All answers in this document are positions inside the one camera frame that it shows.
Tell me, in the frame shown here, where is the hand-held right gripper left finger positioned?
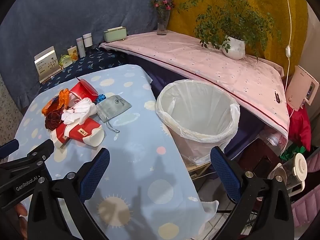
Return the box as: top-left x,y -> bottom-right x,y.
27,147 -> 118,240

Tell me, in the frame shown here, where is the clear plastic bottle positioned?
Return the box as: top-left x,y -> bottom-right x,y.
265,127 -> 288,155

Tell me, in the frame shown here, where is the potted green plant white pot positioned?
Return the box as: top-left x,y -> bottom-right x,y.
178,0 -> 282,61

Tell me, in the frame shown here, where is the yellow printed tin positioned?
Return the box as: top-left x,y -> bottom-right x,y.
67,45 -> 78,62

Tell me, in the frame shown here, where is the pink appliance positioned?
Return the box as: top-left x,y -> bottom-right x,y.
285,65 -> 320,111

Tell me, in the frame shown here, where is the glass vase with pink flowers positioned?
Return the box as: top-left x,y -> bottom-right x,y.
149,0 -> 175,36

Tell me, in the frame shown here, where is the orange plastic wrapper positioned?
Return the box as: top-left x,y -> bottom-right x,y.
41,89 -> 70,116

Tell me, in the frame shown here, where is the person's left hand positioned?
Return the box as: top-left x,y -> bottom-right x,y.
10,202 -> 28,240

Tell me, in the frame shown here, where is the red and white paper carton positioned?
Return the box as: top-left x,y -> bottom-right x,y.
50,119 -> 105,148

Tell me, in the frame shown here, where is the white gift box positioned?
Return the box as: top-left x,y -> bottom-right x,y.
34,46 -> 63,83

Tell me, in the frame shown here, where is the blue backdrop cloth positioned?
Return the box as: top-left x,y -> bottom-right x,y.
0,0 -> 173,110

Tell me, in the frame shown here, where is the pink dotted cloth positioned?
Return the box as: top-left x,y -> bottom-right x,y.
100,31 -> 290,140

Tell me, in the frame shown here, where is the yellow backdrop cloth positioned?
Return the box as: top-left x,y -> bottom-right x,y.
166,0 -> 309,68

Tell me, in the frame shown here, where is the green tissue box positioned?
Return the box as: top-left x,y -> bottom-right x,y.
103,26 -> 128,43

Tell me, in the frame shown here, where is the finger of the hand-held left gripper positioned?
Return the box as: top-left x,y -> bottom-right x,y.
0,139 -> 20,157
0,139 -> 55,178

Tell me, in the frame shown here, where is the dark red wrapper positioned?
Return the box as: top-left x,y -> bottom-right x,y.
45,110 -> 63,131

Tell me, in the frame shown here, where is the pink quilted cloth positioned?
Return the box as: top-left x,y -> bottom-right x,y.
290,152 -> 320,228

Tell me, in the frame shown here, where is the light blue printed tablecloth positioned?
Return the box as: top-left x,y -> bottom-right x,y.
7,64 -> 218,240

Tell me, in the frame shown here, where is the dark blue leaf-print cloth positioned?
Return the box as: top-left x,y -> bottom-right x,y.
39,45 -> 128,93

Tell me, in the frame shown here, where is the small green pouch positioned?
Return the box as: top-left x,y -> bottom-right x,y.
59,54 -> 72,68

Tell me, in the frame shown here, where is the red paper box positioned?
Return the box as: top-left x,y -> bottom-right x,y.
70,78 -> 98,103

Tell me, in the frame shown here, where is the clear kettle with white lid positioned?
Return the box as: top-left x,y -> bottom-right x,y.
267,152 -> 308,198

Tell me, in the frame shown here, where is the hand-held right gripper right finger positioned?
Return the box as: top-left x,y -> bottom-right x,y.
210,146 -> 294,240

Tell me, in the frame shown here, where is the wooden stool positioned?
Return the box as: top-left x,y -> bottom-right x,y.
186,161 -> 213,178

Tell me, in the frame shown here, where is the green cloth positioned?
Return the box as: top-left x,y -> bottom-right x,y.
280,145 -> 307,163

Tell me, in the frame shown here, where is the red cloth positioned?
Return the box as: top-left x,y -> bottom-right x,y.
287,104 -> 312,152

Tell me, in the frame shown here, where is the tall white bottle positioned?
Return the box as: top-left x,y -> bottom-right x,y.
76,37 -> 87,57

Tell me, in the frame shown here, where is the white cable with switch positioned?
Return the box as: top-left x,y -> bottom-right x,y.
281,0 -> 294,110

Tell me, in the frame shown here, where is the grey drawstring pouch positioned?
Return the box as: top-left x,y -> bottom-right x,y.
96,95 -> 132,132

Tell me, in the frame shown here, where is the white tissue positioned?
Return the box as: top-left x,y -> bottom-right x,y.
61,99 -> 97,125

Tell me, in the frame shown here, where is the short white jar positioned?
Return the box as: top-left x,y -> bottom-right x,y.
82,33 -> 93,48

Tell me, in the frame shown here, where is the white lined trash bin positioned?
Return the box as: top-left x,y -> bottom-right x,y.
155,79 -> 241,165

